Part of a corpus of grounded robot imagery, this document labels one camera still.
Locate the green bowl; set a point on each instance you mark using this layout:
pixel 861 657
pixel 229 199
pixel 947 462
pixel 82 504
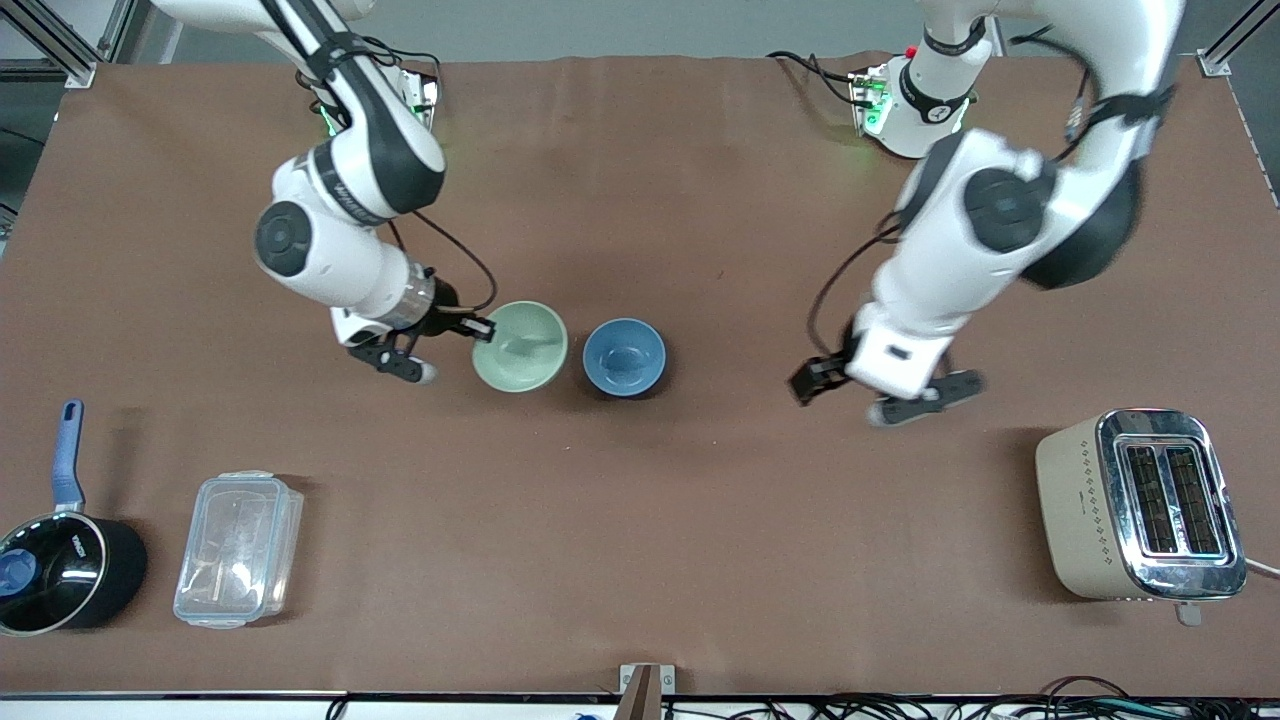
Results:
pixel 520 350

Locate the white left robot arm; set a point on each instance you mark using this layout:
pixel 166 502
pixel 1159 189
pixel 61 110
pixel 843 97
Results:
pixel 1000 210

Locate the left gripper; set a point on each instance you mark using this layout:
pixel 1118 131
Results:
pixel 826 374

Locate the aluminium frame profile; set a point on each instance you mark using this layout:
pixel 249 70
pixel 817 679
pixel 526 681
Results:
pixel 1225 50
pixel 60 50

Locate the blue bowl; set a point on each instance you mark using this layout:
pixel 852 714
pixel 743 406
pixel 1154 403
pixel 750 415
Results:
pixel 624 357

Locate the green lit connector box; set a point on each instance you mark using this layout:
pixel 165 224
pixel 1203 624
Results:
pixel 868 100
pixel 425 95

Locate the metal table edge bracket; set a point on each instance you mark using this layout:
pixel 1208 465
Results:
pixel 645 690

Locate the glass lid with blue knob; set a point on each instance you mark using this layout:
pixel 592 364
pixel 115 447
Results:
pixel 55 575

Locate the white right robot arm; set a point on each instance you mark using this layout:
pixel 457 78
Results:
pixel 370 170

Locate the beige and chrome toaster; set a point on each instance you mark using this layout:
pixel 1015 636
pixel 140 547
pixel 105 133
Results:
pixel 1085 510

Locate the clear plastic food container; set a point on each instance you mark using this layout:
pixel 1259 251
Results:
pixel 235 550

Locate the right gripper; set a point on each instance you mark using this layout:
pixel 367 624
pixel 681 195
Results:
pixel 446 316

